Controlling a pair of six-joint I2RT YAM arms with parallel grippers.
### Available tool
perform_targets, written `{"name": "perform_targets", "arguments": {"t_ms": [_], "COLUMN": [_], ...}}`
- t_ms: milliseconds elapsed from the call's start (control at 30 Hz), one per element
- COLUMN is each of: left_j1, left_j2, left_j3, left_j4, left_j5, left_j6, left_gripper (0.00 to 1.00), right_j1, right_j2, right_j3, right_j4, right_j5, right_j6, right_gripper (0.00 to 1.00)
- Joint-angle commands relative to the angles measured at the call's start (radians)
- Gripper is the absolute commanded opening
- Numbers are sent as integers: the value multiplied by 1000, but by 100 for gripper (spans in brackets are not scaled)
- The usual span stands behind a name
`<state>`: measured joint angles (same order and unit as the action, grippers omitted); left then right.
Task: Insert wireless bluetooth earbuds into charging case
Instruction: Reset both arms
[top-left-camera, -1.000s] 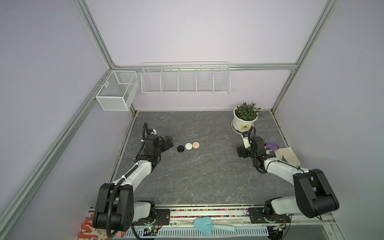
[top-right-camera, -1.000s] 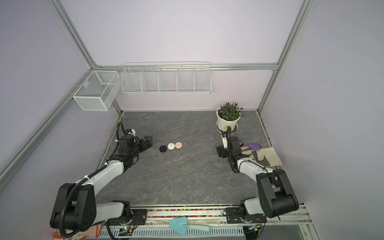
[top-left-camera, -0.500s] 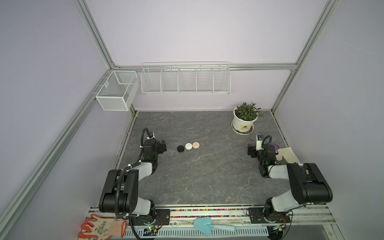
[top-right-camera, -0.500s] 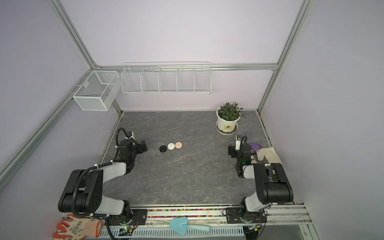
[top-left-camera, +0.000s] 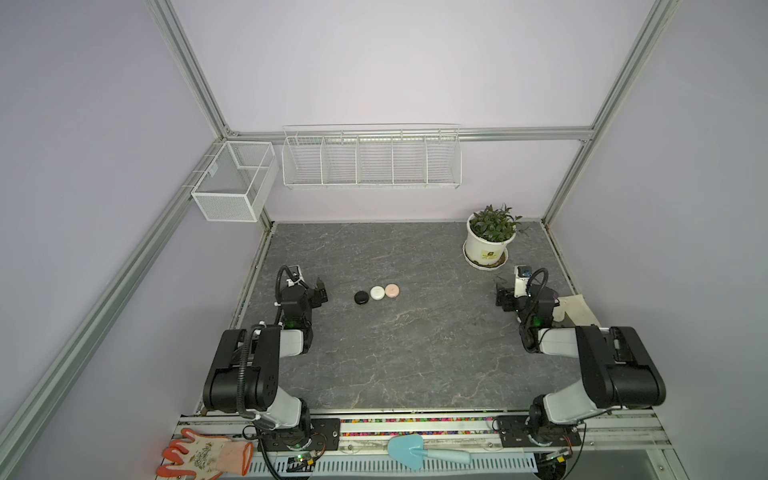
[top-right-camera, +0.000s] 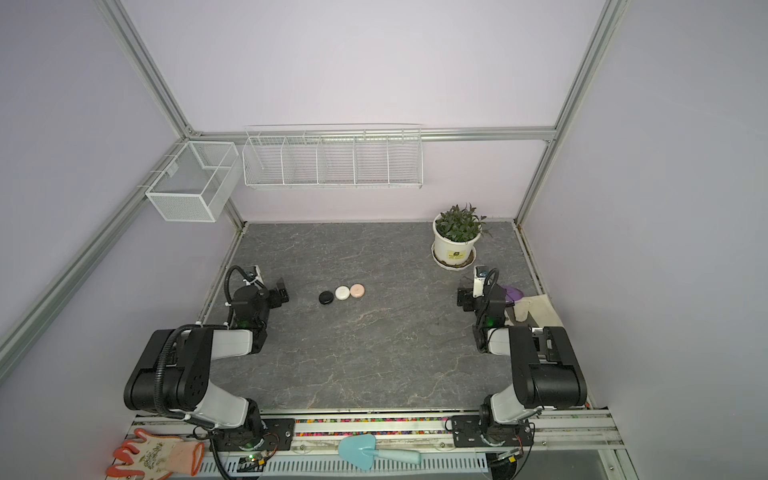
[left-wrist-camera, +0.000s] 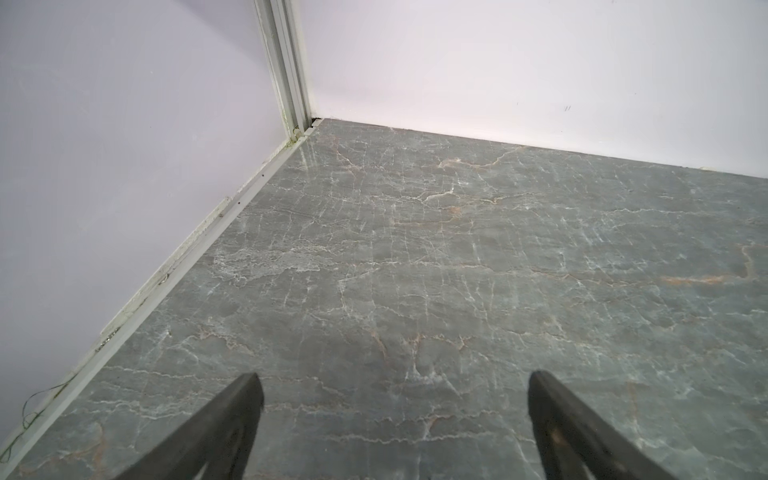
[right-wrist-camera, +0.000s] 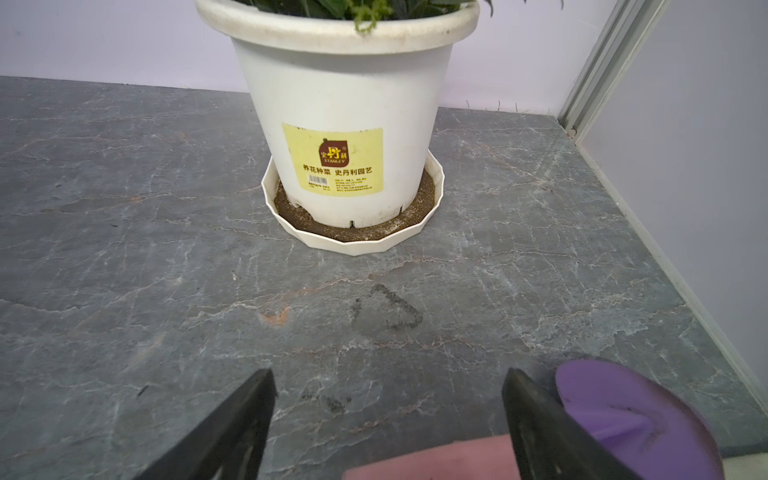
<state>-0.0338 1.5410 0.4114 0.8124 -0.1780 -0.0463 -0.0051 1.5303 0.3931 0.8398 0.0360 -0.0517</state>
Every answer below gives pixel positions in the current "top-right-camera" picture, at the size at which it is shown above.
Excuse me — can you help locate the long white wire basket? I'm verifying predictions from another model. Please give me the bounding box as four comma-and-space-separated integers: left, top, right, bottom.
242, 123, 424, 189

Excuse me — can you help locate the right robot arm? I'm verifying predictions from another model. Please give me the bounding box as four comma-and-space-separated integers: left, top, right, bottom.
450, 265, 588, 447

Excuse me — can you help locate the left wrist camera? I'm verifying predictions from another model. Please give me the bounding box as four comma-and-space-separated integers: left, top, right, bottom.
243, 265, 267, 290

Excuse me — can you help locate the small white mesh basket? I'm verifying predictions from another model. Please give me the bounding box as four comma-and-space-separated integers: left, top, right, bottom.
146, 141, 243, 223

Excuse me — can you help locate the white vented cable duct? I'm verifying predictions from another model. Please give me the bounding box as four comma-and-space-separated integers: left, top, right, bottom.
197, 452, 492, 478

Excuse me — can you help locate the black earbud charging case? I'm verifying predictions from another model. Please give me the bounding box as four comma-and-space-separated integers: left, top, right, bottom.
318, 290, 335, 305

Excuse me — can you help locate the purple pink garden scoop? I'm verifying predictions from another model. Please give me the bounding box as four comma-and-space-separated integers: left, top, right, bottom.
504, 286, 525, 303

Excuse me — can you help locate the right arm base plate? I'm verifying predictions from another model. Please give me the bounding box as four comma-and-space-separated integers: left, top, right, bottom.
445, 414, 533, 448

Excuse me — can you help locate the pink earbud charging case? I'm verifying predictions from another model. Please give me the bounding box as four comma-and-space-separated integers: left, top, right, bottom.
349, 283, 365, 298

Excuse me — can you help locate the beige grey work glove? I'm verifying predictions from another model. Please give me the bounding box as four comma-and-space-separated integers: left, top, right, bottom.
513, 294, 563, 328

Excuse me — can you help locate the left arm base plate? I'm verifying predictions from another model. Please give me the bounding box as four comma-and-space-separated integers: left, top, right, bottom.
213, 417, 296, 453

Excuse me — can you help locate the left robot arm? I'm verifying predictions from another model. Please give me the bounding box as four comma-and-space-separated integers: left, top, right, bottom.
123, 265, 290, 438

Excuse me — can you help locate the red white garden glove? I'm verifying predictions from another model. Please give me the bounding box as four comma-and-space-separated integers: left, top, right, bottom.
106, 428, 205, 479

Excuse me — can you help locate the potted green plant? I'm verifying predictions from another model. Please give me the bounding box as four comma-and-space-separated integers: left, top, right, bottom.
431, 203, 489, 271

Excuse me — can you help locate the teal garden trowel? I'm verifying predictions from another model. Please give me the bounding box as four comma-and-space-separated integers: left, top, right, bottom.
338, 434, 422, 471

